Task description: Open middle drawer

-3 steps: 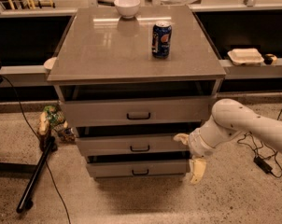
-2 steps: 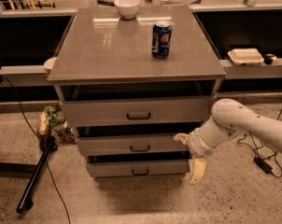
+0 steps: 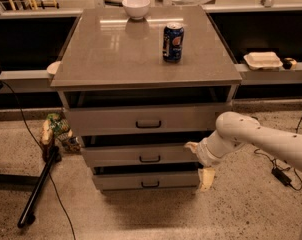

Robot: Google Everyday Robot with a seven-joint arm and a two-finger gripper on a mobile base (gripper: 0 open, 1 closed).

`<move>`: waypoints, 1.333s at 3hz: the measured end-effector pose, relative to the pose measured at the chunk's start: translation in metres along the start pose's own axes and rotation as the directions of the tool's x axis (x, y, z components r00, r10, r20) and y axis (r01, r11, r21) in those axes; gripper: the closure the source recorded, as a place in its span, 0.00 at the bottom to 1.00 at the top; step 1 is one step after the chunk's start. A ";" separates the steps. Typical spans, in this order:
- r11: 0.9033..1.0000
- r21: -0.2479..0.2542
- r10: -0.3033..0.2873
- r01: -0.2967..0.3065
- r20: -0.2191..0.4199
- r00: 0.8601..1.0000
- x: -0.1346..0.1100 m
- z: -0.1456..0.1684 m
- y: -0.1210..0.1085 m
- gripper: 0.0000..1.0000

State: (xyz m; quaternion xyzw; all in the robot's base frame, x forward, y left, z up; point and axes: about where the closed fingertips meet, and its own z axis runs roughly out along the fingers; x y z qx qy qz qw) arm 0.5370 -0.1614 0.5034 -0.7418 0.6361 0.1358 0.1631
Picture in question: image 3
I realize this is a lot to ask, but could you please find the white ceramic bowl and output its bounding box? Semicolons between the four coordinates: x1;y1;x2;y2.
122;0;151;20

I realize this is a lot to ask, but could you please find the grey bottom drawer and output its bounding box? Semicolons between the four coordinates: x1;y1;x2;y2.
92;170;200;191

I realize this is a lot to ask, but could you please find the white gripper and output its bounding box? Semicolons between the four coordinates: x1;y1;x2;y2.
184;139;221;192

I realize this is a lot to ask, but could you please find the small white plate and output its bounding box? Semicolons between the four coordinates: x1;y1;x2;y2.
47;61;61;75

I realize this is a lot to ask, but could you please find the grey top drawer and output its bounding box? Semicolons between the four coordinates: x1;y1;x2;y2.
64;102;232;136

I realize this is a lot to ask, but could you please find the green snack bag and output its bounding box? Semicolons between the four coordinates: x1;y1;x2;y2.
40;113;81;153

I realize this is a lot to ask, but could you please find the black metal stand leg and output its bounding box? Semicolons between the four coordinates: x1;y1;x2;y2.
0;146;59;229

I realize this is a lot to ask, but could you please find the blue soda can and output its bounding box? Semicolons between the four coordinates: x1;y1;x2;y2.
162;22;184;63

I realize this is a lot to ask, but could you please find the grey drawer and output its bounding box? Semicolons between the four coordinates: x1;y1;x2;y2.
92;170;200;191
64;102;232;136
81;143;198;167

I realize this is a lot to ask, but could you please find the white foam takeout container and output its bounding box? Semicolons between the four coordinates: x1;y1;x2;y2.
243;52;283;70

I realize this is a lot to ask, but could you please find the black floor cable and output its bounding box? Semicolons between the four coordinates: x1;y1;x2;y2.
0;79;77;240

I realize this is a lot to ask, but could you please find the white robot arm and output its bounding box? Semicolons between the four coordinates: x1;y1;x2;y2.
184;112;302;172

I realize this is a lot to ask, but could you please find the small black yellow object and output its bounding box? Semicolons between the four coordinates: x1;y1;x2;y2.
282;58;297;70

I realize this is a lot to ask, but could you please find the grey drawer cabinet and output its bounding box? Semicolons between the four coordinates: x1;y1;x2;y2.
50;5;243;195

